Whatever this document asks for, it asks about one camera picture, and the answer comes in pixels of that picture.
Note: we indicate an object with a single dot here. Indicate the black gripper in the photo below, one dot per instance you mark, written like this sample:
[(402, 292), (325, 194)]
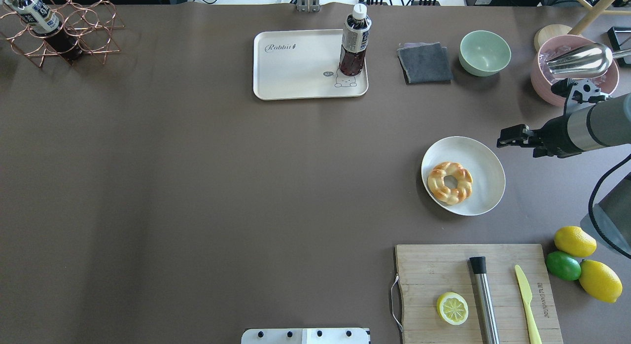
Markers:
[(555, 134)]

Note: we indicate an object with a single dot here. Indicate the white round plate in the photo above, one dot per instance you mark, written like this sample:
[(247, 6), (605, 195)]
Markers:
[(487, 173)]

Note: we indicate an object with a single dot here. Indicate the braided glazed donut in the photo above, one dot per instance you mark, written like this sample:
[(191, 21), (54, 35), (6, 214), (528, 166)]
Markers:
[(450, 182)]

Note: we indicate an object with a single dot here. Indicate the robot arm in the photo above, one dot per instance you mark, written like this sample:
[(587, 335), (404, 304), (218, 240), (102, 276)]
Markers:
[(602, 125)]

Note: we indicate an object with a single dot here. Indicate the dark tea bottle on tray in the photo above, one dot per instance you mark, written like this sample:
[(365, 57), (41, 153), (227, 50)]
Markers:
[(354, 41)]

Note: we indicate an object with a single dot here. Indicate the cream rabbit tray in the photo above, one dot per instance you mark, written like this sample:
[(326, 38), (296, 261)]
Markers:
[(302, 64)]

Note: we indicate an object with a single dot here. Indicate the pink ice bowl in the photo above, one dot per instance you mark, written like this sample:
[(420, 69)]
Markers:
[(542, 79)]

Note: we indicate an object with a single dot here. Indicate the green bowl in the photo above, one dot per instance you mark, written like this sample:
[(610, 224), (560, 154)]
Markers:
[(484, 53)]

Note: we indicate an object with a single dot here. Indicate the steel ice scoop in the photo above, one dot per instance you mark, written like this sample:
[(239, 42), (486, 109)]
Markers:
[(591, 60)]

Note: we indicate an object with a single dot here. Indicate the wooden round stand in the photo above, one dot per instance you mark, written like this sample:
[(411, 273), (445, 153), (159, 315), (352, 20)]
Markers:
[(548, 32)]

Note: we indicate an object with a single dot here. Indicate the yellow lemon upper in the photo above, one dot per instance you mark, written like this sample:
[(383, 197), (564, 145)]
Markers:
[(574, 241)]

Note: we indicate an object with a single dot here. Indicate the yellow lemon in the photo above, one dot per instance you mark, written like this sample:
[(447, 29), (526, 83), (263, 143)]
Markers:
[(574, 241), (600, 281)]

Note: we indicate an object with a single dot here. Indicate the grey folded cloth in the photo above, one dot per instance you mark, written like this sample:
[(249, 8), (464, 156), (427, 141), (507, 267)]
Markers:
[(424, 62)]

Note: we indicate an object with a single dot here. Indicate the green lime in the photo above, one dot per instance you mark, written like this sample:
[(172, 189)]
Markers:
[(563, 265)]

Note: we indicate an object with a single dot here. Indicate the yellow plastic knife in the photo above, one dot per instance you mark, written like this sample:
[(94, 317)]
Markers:
[(527, 296)]

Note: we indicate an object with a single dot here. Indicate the yellow lemon lower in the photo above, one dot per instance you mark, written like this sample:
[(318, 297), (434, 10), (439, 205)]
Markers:
[(600, 281)]

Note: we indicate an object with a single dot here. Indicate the bamboo cutting board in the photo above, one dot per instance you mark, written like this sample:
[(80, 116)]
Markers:
[(427, 271)]

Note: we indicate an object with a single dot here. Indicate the half lemon slice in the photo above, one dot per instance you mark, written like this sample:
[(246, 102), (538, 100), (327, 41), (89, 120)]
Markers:
[(452, 308)]

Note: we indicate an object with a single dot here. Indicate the steel cylinder muddler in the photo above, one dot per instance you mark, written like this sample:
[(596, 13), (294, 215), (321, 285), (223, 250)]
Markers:
[(486, 313)]

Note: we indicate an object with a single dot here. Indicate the tea bottle in rack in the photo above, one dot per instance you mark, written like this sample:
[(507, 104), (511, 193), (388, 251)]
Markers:
[(49, 27)]

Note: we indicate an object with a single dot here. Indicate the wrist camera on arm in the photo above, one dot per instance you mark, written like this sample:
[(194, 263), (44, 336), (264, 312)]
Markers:
[(578, 94)]

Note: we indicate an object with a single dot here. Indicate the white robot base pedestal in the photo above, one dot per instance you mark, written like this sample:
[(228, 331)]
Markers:
[(340, 335)]

